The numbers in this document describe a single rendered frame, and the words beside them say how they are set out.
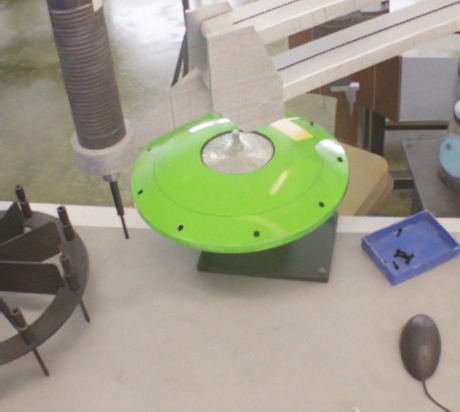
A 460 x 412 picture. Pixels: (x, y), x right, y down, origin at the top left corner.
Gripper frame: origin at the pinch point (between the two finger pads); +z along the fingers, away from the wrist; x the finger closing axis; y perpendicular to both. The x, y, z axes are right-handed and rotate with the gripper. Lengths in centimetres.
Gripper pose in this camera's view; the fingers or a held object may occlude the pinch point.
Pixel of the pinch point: (349, 106)
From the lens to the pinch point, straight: 114.4
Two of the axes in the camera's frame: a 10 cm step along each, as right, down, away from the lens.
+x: 0.1, 6.2, -7.8
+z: 0.8, 7.8, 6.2
